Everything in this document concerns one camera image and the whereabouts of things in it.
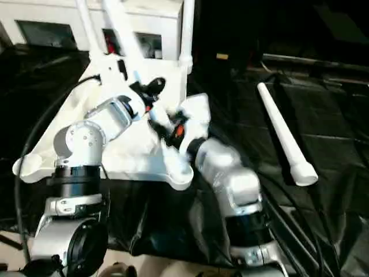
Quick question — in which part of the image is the black mat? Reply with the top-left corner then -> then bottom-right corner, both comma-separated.
0,43 -> 369,275

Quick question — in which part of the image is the white glass-door cabinet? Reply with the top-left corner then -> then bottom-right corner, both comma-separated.
0,0 -> 185,61

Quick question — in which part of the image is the black flat screen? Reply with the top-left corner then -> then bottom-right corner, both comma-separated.
262,53 -> 369,70

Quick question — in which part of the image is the black floor stand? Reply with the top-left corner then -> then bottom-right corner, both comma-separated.
0,230 -> 24,252

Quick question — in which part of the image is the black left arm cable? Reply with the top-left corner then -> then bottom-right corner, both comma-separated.
14,74 -> 101,260

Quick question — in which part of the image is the white plastic table leg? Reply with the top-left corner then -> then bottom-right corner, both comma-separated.
257,83 -> 319,187
75,0 -> 101,58
101,0 -> 174,133
179,0 -> 194,73

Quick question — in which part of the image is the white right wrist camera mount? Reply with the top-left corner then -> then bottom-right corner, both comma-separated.
178,92 -> 212,151

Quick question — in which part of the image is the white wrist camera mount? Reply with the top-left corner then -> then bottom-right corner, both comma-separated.
178,92 -> 212,151
97,56 -> 150,121

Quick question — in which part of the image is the white plastic table top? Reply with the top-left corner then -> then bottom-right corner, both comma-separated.
13,53 -> 194,191

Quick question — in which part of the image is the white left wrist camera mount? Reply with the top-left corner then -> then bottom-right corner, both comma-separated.
97,56 -> 150,121

